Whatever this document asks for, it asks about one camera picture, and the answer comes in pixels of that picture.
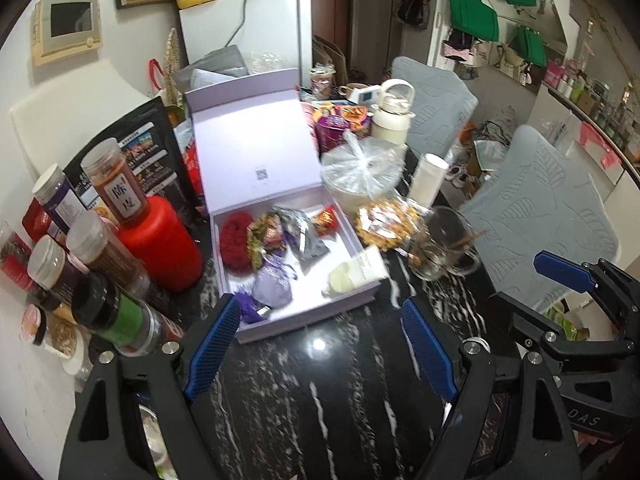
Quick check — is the clear glass cup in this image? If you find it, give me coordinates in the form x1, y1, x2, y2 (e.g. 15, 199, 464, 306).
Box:
407, 206, 488, 282

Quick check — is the drink cup with printed sleeve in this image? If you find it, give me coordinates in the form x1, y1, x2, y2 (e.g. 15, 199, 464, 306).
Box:
310, 65, 337, 101

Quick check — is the red fluffy scrunchie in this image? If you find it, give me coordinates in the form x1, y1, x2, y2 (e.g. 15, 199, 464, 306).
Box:
219, 211, 253, 275

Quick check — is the white cream tube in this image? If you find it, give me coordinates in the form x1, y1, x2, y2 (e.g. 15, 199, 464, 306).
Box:
321, 245, 391, 297

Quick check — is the crumpled clear plastic bag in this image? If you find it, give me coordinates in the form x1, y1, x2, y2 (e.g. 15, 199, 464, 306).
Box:
247, 50, 283, 75

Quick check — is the wall intercom panel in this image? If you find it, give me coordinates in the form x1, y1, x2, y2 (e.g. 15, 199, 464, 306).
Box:
31, 0, 103, 67

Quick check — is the green jar with black lid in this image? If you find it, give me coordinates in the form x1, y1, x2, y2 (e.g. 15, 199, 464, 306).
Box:
71, 272, 171, 356

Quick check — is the red bag handle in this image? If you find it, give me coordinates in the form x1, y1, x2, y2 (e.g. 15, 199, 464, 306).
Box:
147, 58, 168, 101

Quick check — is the purple instant noodle cup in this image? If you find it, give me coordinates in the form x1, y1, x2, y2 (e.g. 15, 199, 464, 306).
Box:
312, 105, 373, 153

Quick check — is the tall silver-lid spice jar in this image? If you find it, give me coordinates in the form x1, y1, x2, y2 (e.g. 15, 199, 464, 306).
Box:
66, 210, 151, 296

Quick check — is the clear plastic bag with bowl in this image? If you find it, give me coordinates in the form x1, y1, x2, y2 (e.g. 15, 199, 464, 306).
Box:
320, 130, 406, 211

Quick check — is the grey leaf-pattern chair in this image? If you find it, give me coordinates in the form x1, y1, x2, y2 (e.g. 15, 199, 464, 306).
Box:
390, 56, 479, 153
460, 125, 621, 313

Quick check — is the cream water bottle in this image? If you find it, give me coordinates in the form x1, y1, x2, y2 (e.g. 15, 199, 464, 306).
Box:
371, 79, 416, 145

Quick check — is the jar with dark blue label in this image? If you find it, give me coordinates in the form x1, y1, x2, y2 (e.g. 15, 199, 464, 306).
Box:
32, 164, 93, 233

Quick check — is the lilac gift box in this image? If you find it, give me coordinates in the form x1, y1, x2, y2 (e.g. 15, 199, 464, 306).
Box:
184, 67, 382, 345

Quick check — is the woven straw fan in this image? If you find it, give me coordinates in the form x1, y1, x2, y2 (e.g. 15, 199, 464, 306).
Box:
164, 27, 182, 108

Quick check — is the silver foil packet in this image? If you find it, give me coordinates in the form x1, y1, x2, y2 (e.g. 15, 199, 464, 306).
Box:
274, 206, 331, 262

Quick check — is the short silver-lid dark jar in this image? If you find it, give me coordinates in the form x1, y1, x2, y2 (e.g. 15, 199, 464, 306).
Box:
27, 235, 91, 301

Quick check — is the red plastic canister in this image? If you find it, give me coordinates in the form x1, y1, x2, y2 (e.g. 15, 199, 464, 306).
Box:
117, 196, 205, 293

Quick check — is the beige mug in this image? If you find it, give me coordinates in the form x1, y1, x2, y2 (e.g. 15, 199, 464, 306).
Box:
338, 82, 371, 103

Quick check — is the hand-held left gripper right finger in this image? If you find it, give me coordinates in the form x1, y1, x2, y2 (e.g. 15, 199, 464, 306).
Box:
401, 297, 586, 480

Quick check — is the red snack packet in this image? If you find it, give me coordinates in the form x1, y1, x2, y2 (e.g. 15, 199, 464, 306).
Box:
311, 206, 341, 236

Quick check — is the red pepper jar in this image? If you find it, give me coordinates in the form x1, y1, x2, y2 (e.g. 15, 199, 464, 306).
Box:
150, 310, 188, 343

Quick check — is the white mini fridge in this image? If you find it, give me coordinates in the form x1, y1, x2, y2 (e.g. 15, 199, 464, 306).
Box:
179, 0, 313, 86

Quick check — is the brown door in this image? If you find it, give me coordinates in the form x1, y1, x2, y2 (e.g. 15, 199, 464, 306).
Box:
292, 0, 351, 68

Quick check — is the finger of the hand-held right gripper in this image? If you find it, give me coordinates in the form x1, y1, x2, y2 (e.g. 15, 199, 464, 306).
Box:
534, 251, 640, 336
492, 291, 571, 356

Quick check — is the black power cable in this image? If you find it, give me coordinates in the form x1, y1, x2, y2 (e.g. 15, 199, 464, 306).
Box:
223, 0, 253, 51

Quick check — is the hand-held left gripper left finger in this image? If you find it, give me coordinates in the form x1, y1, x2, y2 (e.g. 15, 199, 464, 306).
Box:
57, 294, 242, 480

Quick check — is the red foil packet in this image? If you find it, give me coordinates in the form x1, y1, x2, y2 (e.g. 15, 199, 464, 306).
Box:
0, 220, 36, 291

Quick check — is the colourful crinkled snack packet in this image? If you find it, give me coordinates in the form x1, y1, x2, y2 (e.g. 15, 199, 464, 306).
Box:
246, 210, 288, 268

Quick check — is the grey plastic mailer bag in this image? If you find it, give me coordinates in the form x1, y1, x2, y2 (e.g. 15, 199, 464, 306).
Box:
170, 45, 251, 88

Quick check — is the wrapped yellow waffle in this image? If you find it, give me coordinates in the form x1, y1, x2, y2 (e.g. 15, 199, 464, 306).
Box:
354, 199, 426, 253

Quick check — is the small purple tinsel pouch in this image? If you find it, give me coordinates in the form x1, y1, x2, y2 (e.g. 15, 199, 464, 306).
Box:
232, 285, 273, 325

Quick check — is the black printed pouch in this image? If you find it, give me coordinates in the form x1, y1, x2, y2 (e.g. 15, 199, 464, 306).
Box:
62, 96, 203, 221

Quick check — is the red box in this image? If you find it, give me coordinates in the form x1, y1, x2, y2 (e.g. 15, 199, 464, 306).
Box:
22, 199, 66, 241

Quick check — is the amber jar with white label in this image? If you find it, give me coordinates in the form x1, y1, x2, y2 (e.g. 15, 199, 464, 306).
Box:
81, 137, 150, 226

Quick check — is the lavender sachet pouch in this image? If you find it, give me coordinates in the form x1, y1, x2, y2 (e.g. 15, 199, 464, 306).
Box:
251, 255, 296, 308

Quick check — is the pink-lid small jar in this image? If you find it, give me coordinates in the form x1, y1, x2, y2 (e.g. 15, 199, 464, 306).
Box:
20, 305, 51, 346

